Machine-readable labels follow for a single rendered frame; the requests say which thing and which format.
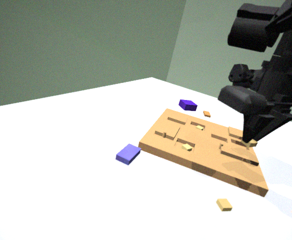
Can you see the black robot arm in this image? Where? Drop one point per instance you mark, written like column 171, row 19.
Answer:
column 256, row 28

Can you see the small orange block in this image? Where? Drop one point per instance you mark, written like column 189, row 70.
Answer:
column 206, row 114

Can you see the tan puzzle board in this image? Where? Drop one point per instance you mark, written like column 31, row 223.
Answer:
column 217, row 150

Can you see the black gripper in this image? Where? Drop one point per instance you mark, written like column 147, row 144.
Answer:
column 267, row 109

